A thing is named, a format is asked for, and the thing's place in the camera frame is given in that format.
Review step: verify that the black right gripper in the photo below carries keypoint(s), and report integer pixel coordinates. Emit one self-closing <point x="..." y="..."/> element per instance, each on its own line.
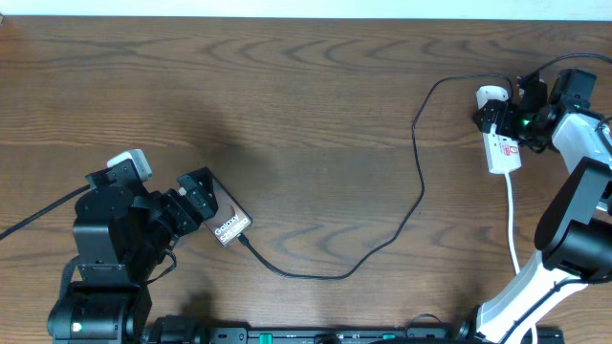
<point x="509" y="111"/>

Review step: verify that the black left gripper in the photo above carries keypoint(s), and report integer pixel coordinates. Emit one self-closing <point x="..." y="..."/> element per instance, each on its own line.
<point x="186" y="204"/>

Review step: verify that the white power strip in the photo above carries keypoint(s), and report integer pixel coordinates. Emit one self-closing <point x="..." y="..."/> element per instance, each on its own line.
<point x="502" y="152"/>

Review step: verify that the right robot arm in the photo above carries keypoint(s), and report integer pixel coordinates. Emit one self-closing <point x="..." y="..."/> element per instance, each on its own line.
<point x="572" y="246"/>

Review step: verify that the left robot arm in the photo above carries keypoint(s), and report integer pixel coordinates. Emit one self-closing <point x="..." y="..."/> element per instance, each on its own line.
<point x="122" y="232"/>

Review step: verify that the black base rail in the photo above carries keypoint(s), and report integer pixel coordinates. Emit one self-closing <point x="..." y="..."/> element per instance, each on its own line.
<point x="236" y="335"/>

